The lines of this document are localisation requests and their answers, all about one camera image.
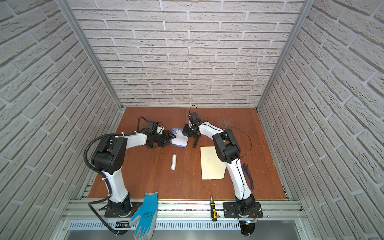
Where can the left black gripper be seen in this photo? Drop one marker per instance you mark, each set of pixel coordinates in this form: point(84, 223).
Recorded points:
point(168, 136)

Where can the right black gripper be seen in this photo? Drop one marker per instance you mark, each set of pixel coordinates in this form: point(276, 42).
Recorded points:
point(186, 132)

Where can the white letter with blue border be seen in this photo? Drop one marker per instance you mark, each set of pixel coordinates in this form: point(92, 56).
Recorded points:
point(180, 140)

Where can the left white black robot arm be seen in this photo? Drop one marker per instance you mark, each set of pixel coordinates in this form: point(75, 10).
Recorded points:
point(108, 159)

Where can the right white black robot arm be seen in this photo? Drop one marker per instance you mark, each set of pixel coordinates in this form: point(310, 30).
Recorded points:
point(228, 151)

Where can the cream yellow envelope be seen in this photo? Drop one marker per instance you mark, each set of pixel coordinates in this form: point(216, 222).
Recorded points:
point(212, 167)

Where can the red black pipe wrench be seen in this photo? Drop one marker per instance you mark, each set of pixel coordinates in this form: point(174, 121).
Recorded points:
point(196, 141)

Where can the white glue stick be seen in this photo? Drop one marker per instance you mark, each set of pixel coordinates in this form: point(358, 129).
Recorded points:
point(174, 161)

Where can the black yellow screwdriver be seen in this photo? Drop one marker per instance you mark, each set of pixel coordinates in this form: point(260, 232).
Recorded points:
point(213, 211)

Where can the blue grey work glove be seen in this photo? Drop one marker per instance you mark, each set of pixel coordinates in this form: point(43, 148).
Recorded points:
point(145, 217)

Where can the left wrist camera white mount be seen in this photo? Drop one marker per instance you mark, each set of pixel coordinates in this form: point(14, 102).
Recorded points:
point(154, 127)

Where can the blue handled pliers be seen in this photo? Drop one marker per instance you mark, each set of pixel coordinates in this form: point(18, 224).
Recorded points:
point(245, 168)

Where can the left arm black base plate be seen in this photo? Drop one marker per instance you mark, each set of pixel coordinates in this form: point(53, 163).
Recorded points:
point(113, 212)

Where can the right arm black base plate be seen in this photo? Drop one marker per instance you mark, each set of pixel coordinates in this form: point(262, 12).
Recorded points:
point(234, 210)

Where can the aluminium front rail frame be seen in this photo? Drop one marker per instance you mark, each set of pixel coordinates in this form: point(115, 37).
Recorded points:
point(91, 215)

